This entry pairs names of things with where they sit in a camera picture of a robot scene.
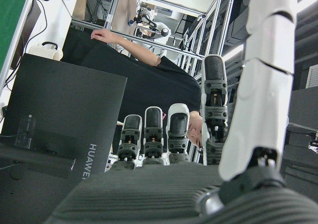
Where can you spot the green conveyor belt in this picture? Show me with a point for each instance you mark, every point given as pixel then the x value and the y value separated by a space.
pixel 10 15

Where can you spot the person in black shirt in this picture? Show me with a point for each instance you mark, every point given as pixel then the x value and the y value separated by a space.
pixel 149 85

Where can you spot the large aluminium scaffold frame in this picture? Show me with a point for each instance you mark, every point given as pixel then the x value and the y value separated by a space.
pixel 111 13

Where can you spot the black Huawei monitor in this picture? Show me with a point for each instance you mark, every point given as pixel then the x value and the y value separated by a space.
pixel 62 97

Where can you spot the ceiling light strip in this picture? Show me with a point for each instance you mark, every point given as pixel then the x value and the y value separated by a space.
pixel 233 52

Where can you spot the beige curtain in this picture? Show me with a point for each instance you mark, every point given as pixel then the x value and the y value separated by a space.
pixel 124 15

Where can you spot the dark flat panel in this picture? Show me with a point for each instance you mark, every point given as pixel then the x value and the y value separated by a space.
pixel 28 27

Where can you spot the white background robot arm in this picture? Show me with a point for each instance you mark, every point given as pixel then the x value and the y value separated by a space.
pixel 162 27

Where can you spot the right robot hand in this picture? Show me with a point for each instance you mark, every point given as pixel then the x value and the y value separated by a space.
pixel 149 196

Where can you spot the white vent grille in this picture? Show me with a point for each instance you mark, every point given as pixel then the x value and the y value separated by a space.
pixel 313 77

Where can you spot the black mounted camera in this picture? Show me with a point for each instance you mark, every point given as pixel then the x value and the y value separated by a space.
pixel 314 145

